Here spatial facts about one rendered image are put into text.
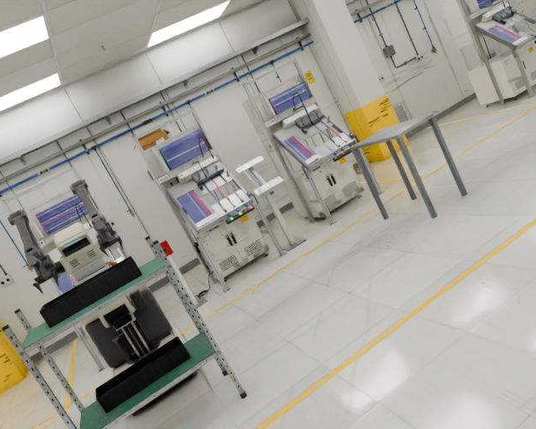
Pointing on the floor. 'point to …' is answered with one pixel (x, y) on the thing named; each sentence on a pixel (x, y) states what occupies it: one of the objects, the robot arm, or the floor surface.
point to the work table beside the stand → (406, 159)
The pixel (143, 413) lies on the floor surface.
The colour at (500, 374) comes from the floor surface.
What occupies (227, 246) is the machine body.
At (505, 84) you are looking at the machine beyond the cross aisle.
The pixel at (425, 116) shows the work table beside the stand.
